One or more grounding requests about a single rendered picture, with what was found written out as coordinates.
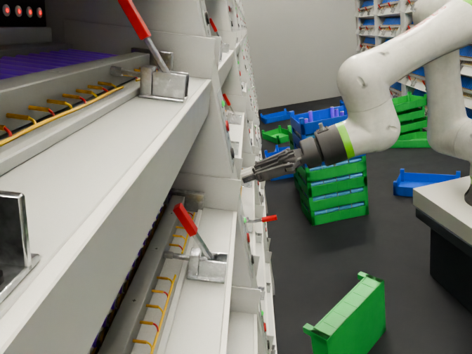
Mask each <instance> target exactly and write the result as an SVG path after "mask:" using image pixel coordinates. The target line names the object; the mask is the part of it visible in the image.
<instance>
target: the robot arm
mask: <svg viewBox="0 0 472 354"><path fill-rule="evenodd" d="M412 20H413V23H414V26H413V27H412V28H410V29H409V30H407V31H405V32H403V33H402V34H400V35H398V36H396V37H394V38H392V39H391V40H389V41H387V42H385V43H383V44H381V45H378V46H376V47H374V48H371V49H369V50H367V51H364V52H361V53H359V54H356V55H353V56H351V57H350V58H348V59H347V60H346V61H345V62H344V63H343V64H342V65H341V66H340V68H339V71H338V73H337V77H336V83H337V86H338V89H339V92H340V94H341V97H342V98H343V102H344V104H345V106H346V110H347V113H348V118H347V119H346V120H344V121H342V122H339V123H337V124H334V125H331V126H328V127H327V126H325V127H324V126H323V124H322V123H319V124H318V125H319V127H320V128H319V129H317V130H316V131H315V132H314V135H315V138H313V137H309V138H306V139H303V140H300V141H299V145H300V148H298V149H295V150H290V148H287V149H285V150H283V151H281V152H279V153H277V154H275V155H272V156H270V157H267V158H265V159H262V160H261V161H258V162H257V163H256V164H255V165H254V166H251V167H249V168H247V169H243V170H241V175H240V180H241V186H242V185H245V184H247V183H250V182H253V181H259V182H263V181H267V180H270V179H273V178H277V177H280V176H284V175H287V174H293V173H296V170H295V169H297V168H299V167H300V166H302V165H304V164H307V167H308V168H309V169H311V168H314V167H317V166H320V165H321V164H322V162H324V163H325V165H326V166H330V165H334V166H336V163H339V162H342V161H344V160H347V159H350V158H353V157H357V156H359V155H364V154H367V153H372V152H381V151H384V150H387V149H388V148H390V147H391V146H393V145H394V144H395V142H396V141H397V139H398V138H399V135H400V121H399V119H398V116H397V113H396V111H395V108H394V105H393V101H392V99H391V95H390V91H389V88H390V86H391V85H393V84H394V83H395V82H397V81H400V80H401V79H403V78H404V77H406V76H407V75H408V74H411V73H412V72H413V71H415V70H417V69H419V68H420V67H423V66H424V74H425V80H426V94H427V108H428V121H427V141H428V144H429V145H430V146H431V148H432V149H434V150H435V151H436V152H439V153H441V154H444V155H449V156H452V157H456V158H460V159H464V160H467V161H469V162H470V178H471V184H470V187H469V189H468V190H467V191H466V192H465V194H464V200H465V202H466V203H467V204H468V205H470V206H472V119H470V118H468V117H467V114H466V108H465V104H464V97H463V91H462V86H461V72H460V60H459V49H460V48H463V47H466V46H469V45H470V43H472V0H418V1H417V2H416V3H415V5H414V8H413V11H412ZM468 44H469V45H468Z"/></svg>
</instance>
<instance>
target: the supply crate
mask: <svg viewBox="0 0 472 354"><path fill-rule="evenodd" d="M335 109H339V116H338V117H335V113H334V117H333V118H331V113H330V108H327V109H323V110H317V111H313V122H310V121H309V114H308V112H307V113H303V114H295V115H294V111H293V110H292V111H289V113H290V120H291V127H293V128H294V129H295V130H296V131H297V132H298V133H300V134H301V135H302V136H304V135H308V134H312V133H314V132H315V131H316V130H317V129H319V128H320V127H319V125H318V124H319V123H322V124H323V126H324V127H325V126H327V127H328V126H331V125H334V124H337V123H339V122H342V121H344V120H346V119H347V118H348V115H347V110H346V106H345V104H344V103H343V105H342V106H338V107H334V110H335ZM340 111H344V116H340ZM305 118H307V119H308V123H305V122H304V119H305Z"/></svg>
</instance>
